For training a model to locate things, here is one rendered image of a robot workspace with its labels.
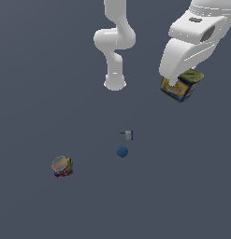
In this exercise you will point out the colourful tin can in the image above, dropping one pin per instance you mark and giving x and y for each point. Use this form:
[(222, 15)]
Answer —
[(61, 166)]

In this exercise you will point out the small white blue marker block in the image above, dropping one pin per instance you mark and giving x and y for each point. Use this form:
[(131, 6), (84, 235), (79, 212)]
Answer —
[(128, 135)]

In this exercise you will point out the yellow blue box green lid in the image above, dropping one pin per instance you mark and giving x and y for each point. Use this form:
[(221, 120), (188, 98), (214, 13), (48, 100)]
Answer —
[(185, 88)]

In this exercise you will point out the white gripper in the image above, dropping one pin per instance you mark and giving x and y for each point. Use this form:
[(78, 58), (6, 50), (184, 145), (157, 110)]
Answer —
[(179, 54)]

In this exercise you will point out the blue ball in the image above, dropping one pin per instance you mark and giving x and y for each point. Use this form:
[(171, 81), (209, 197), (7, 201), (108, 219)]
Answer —
[(122, 151)]

